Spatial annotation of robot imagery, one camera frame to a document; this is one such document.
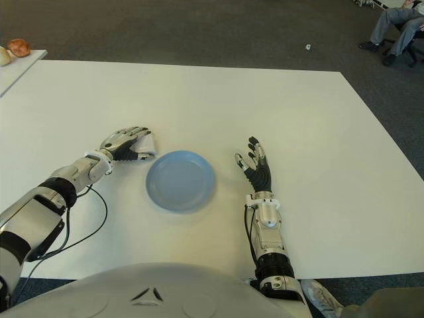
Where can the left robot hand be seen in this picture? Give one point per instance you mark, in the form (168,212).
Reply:
(119,142)

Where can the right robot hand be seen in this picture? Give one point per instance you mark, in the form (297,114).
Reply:
(261,175)

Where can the white charger block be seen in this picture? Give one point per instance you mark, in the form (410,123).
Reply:
(147,144)

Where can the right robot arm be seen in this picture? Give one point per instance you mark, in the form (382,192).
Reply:
(270,225)

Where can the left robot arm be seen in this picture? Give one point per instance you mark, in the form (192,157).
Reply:
(39,212)

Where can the blue plate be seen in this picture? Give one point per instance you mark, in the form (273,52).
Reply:
(180,182)

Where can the white side table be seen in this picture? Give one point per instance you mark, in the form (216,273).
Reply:
(16,66)

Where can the grey white sneaker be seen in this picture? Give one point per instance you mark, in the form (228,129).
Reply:
(318,293)

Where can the reddish brown bread roll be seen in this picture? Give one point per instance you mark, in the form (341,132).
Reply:
(19,48)

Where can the pale bread roll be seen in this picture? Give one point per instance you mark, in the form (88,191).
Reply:
(4,56)

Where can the silver robot torso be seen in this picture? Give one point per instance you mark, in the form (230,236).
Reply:
(149,291)

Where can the khaki trouser leg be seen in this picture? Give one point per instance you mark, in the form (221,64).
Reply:
(391,304)

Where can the seated person in grey trousers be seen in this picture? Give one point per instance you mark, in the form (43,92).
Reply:
(381,23)

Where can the black office chair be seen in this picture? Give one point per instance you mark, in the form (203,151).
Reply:
(410,51)

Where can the white frame on floor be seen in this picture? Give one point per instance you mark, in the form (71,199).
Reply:
(381,4)

